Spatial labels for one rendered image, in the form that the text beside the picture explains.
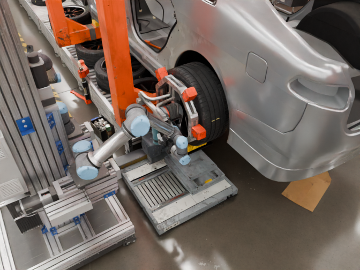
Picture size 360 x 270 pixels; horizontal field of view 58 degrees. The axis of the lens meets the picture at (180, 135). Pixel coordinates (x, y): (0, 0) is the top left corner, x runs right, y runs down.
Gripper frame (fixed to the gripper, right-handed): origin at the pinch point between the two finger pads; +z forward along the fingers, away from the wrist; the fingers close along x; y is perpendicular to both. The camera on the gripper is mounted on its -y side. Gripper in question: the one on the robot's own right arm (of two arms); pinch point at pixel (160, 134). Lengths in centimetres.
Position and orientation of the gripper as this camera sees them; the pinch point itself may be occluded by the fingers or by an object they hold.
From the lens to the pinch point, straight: 242.5
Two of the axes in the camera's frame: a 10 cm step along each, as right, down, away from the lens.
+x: -8.5, 3.4, -4.0
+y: 0.0, -7.6, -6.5
